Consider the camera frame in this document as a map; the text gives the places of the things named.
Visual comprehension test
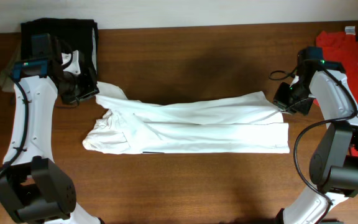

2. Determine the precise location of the white t-shirt with robot print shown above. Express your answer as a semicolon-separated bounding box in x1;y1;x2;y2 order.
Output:
83;82;290;154

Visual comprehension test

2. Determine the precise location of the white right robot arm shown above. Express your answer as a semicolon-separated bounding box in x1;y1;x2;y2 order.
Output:
273;47;358;224

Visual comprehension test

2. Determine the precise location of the beige folded garment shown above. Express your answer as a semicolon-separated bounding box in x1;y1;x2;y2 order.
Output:
0;42;21;93

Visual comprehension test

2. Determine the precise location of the black folded garment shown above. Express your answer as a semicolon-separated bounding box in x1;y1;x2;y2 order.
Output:
21;18;99;73

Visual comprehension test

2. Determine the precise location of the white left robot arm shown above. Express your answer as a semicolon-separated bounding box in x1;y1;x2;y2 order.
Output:
0;33;102;223

